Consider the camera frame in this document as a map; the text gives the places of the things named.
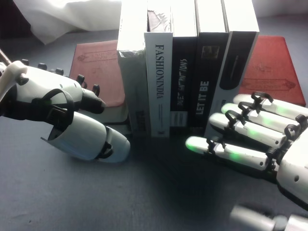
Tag white draped cloth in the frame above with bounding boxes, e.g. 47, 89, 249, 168
12, 0, 124, 46

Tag white FASHIONINDIA book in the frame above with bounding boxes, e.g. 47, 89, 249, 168
143, 0, 174, 138

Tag grey table cloth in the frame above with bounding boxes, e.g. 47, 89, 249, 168
0, 9, 308, 231

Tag bright red embossed book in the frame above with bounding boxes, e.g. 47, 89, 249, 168
237, 35, 307, 108

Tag faded pink embossed book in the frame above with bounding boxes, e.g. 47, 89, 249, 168
69, 39, 128, 125

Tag pale grey standing book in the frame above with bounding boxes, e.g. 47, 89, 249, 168
117, 0, 152, 138

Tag white book with black oval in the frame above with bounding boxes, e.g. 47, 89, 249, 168
204, 0, 260, 141

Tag black book with scribbled title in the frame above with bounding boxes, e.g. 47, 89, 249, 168
169, 0, 198, 135

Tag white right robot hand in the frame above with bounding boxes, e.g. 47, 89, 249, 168
185, 91, 308, 231

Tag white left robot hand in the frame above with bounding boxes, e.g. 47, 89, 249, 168
11, 59, 132, 165

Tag black LET IT BE book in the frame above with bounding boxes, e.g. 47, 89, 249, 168
187, 0, 230, 132

